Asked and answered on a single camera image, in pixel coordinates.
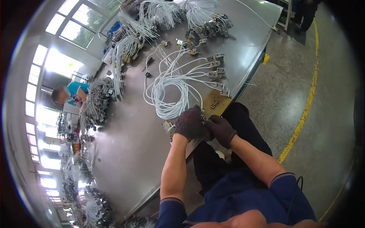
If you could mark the person's left hand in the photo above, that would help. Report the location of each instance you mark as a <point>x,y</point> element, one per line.
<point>189,125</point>

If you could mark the person's right hand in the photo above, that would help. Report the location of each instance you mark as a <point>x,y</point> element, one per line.
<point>223,132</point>

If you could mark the person's left fingers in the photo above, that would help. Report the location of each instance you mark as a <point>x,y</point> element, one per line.
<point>196,112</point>

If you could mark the person's right fingers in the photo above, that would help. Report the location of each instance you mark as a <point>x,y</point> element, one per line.
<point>212,121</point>

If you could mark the small metal switch unit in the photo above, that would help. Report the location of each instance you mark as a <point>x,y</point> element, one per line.
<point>203,116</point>

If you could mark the small metal parts on jig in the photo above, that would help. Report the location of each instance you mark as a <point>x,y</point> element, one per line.
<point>214,105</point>

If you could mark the person's legs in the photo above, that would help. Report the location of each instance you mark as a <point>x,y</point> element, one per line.
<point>242,128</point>

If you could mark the white round object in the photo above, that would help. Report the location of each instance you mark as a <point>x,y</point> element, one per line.
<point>220,154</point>

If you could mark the loose brass metal unit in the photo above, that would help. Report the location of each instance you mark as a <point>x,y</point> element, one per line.
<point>165,43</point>
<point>193,51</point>
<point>180,42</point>
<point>202,41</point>

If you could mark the yellow tag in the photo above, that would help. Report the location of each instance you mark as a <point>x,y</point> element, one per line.
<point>265,59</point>

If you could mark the person's body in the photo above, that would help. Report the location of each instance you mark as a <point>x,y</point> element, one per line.
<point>242,199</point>

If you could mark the pile of grey metal units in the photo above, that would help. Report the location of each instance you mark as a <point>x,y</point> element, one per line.
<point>211,27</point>

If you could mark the clear plastic container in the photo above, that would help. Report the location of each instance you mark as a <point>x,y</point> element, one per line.
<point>107,56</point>

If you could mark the blue plastic crate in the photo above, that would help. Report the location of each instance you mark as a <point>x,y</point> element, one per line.
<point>115,27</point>

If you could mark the metal bracket unit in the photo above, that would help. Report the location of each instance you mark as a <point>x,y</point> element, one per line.
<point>168,126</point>

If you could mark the white metal frame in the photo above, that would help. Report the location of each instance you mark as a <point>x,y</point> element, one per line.
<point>286,15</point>

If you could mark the window wall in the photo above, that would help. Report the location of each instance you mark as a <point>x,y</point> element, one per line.
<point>51,65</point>

